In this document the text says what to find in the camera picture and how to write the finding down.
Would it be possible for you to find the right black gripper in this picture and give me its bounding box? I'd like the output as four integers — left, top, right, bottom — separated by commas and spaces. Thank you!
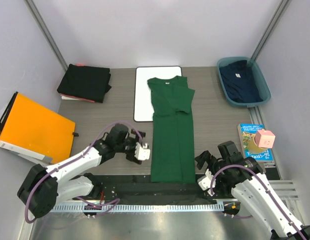
194, 150, 231, 190

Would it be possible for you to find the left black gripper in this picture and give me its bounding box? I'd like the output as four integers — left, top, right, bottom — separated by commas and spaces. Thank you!
115, 129, 145, 163

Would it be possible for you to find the green t shirt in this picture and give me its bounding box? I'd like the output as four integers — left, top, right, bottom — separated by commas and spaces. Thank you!
147, 76, 195, 184

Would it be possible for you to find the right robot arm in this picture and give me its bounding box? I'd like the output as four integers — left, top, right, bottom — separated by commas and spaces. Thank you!
195, 141, 310, 240

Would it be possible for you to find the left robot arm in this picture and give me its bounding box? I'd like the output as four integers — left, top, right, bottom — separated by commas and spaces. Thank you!
17, 121, 150, 224

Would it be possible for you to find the white folding board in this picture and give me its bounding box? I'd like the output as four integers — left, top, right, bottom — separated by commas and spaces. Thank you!
133, 66, 182, 123

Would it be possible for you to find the blue children's book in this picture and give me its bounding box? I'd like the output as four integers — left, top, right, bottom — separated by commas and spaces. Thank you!
238, 123, 273, 162

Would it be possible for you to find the pink cube toy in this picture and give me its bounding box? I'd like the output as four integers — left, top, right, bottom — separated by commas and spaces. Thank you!
255, 129, 276, 149

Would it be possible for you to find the black folded t shirt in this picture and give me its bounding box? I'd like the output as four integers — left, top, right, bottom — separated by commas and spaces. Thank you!
57, 64, 111, 103

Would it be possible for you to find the teal plastic basket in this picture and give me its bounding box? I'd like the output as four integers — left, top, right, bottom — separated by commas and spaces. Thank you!
217, 56, 271, 108

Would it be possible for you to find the navy blue t shirt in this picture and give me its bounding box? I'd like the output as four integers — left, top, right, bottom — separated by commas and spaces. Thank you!
220, 60, 262, 103

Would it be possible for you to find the white folded t shirt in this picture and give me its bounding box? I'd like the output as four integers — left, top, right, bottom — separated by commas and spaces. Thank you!
61, 94, 94, 103

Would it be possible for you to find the orange binder folder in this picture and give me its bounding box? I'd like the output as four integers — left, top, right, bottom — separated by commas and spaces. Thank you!
0, 92, 75, 166

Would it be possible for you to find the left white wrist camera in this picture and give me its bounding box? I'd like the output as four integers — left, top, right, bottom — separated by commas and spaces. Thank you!
134, 142, 151, 161

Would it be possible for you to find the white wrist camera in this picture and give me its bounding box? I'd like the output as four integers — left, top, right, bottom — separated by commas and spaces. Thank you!
134, 142, 151, 161
197, 169, 215, 196

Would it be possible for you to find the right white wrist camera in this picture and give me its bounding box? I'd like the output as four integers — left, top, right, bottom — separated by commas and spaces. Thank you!
197, 169, 215, 196

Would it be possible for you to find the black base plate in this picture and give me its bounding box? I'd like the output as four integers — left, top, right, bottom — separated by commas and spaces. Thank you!
69, 173, 280, 206

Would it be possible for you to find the aluminium frame rail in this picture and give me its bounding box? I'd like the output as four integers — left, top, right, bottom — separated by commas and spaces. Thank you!
25, 179, 300, 204

